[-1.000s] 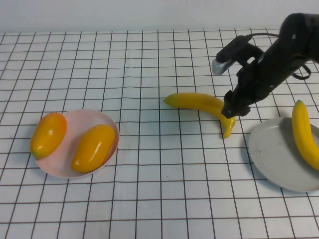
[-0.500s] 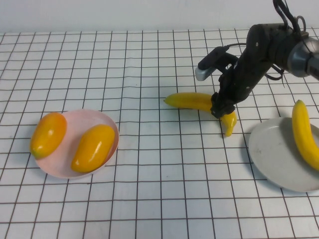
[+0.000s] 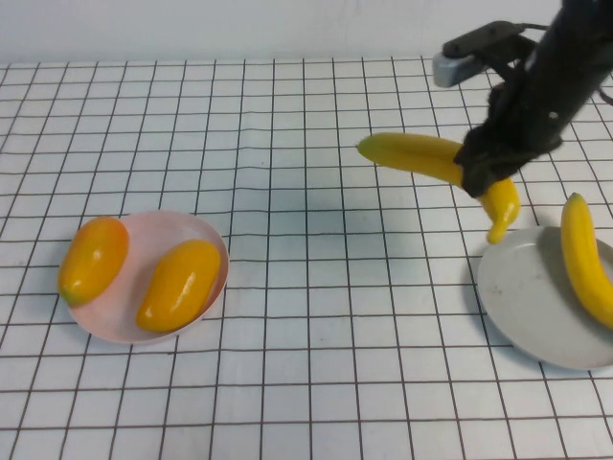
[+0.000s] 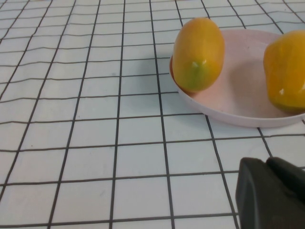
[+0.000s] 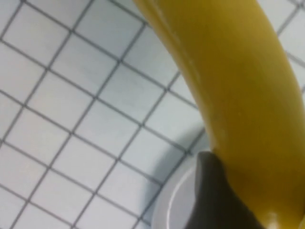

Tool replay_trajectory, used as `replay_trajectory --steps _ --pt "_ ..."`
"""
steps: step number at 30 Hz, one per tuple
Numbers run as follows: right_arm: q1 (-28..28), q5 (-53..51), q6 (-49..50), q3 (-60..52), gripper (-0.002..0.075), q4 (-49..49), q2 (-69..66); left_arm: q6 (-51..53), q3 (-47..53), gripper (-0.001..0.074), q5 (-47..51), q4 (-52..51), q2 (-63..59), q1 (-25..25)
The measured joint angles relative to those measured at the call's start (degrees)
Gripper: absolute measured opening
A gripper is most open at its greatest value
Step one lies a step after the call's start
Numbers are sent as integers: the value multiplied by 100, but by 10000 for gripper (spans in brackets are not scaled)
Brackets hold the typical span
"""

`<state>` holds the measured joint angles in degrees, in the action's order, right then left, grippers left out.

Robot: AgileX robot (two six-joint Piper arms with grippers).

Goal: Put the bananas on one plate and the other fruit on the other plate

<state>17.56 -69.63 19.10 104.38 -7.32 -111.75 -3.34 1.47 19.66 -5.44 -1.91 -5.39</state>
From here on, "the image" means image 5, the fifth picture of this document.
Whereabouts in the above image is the smaller yellow plastic banana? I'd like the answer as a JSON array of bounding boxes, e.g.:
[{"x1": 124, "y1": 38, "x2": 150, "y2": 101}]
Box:
[{"x1": 132, "y1": 0, "x2": 305, "y2": 229}]

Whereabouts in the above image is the white black-grid tablecloth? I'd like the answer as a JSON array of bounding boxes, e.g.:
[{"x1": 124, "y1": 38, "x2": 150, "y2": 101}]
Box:
[{"x1": 0, "y1": 0, "x2": 305, "y2": 229}]

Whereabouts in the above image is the grey round plate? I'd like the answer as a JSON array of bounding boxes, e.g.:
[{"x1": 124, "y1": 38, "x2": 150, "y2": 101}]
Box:
[{"x1": 152, "y1": 164, "x2": 200, "y2": 229}]

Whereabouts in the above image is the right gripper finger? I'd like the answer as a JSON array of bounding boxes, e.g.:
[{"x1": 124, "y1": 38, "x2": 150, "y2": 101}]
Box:
[{"x1": 186, "y1": 151, "x2": 265, "y2": 229}]

